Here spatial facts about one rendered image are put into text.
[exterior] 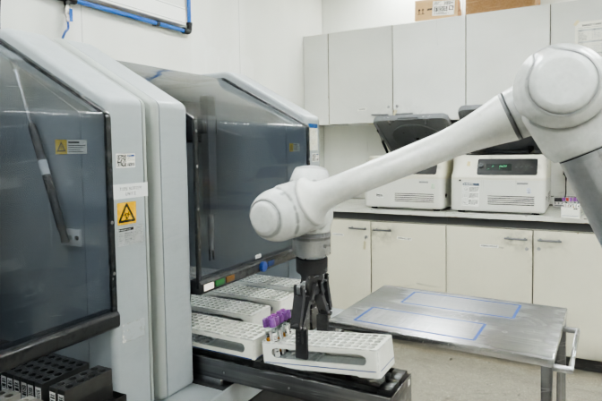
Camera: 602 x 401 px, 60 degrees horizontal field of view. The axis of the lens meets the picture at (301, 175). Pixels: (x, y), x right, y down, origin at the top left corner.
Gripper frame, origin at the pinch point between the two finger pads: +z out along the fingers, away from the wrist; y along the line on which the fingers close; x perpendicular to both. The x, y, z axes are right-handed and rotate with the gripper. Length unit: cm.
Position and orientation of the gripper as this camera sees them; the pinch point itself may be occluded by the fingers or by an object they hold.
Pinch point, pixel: (313, 340)
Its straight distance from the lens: 130.0
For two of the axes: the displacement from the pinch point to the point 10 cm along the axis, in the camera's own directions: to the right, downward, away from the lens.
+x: -8.8, -0.1, 4.8
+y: 4.8, -0.5, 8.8
